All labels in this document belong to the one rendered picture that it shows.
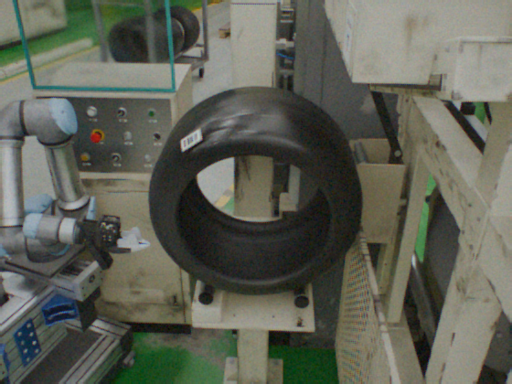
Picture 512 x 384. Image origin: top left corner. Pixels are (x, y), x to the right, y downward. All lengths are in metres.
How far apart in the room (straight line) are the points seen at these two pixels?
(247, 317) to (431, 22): 1.03
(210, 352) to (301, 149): 1.56
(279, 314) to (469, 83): 0.99
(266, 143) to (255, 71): 0.39
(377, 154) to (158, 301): 1.29
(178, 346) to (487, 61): 2.11
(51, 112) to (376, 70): 1.09
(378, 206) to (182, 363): 1.31
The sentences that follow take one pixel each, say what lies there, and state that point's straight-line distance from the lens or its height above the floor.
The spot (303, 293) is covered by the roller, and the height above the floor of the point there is 0.92.
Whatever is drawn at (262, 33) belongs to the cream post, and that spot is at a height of 1.58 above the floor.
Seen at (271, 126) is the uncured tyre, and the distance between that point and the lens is 1.20.
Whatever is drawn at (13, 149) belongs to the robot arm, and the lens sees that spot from 1.74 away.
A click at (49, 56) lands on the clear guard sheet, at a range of 2.07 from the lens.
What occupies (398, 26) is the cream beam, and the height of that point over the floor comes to 1.73.
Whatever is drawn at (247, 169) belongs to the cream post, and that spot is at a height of 1.13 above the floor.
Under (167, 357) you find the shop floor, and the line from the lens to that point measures 2.58.
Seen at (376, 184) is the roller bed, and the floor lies 1.13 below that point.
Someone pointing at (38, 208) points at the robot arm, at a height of 0.95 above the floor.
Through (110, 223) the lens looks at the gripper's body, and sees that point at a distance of 1.55.
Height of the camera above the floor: 1.92
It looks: 31 degrees down
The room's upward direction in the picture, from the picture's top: straight up
